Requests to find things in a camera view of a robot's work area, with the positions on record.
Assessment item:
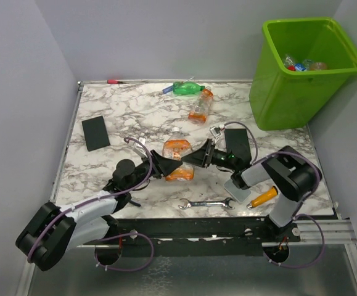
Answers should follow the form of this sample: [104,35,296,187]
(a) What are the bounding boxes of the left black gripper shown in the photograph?
[126,149,181,192]

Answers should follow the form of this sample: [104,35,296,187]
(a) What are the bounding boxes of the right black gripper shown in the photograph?
[182,139,239,171]

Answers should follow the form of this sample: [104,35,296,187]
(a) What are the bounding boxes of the orange label bottle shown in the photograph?
[188,88,214,124]
[162,127,194,181]

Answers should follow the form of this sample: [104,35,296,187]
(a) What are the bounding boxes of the green sprite bottle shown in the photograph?
[173,81,206,96]

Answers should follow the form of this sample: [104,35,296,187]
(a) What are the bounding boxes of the red label bottle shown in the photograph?
[282,54,297,71]

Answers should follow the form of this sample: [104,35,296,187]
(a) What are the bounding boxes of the blue label bottle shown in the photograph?
[295,63,308,72]

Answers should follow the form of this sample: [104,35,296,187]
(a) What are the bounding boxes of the orange juice bottle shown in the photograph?
[310,62,329,71]

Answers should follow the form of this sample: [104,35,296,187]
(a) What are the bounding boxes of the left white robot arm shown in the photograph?
[15,150,182,271]

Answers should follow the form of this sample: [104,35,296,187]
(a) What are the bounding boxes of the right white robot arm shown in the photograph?
[181,139,322,241]

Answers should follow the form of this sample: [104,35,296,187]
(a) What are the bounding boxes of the green plastic bin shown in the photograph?
[249,17,357,131]

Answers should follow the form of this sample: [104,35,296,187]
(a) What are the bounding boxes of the clear bottle inside bin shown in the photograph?
[302,59,314,71]

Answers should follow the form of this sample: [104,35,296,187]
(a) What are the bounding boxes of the right black foam pad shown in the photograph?
[224,128,252,164]

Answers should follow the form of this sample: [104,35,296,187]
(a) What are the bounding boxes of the black foam pad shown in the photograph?
[81,116,110,152]
[224,128,252,164]

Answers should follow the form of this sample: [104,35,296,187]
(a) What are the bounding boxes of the silver open-end wrench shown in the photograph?
[178,197,234,210]

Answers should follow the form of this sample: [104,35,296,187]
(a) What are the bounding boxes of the grey rectangular sharpening stone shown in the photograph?
[224,179,252,204]

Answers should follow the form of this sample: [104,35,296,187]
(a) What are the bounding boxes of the left black foam pad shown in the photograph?
[81,116,110,152]

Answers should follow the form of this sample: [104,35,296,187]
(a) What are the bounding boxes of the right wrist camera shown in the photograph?
[210,124,225,144]

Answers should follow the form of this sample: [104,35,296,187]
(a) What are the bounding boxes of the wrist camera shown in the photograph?
[210,124,225,144]
[133,137,147,159]

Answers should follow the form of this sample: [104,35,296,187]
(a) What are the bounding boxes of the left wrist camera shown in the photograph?
[133,137,147,159]

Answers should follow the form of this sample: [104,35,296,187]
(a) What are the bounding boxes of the blue handled pliers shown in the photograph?
[129,200,141,207]

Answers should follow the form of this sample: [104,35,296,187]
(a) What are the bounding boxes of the blue handled screwdriver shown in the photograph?
[162,85,173,94]

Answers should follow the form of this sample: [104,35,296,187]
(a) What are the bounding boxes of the orange screwdriver handle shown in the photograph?
[247,186,278,209]

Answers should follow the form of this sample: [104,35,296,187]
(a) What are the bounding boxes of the black base frame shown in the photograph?
[92,217,300,260]

